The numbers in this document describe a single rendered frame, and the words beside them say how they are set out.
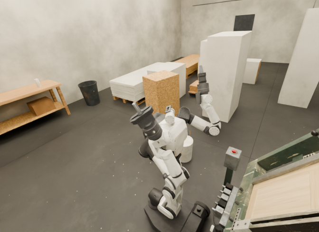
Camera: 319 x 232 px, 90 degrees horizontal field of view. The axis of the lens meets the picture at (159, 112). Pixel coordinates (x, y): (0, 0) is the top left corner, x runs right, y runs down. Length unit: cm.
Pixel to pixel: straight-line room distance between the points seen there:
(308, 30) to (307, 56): 51
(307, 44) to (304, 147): 340
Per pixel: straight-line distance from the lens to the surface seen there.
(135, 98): 449
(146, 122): 77
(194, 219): 211
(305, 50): 476
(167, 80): 270
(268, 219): 116
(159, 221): 213
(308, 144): 156
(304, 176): 133
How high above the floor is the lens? 208
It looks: 30 degrees down
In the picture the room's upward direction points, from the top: 5 degrees counter-clockwise
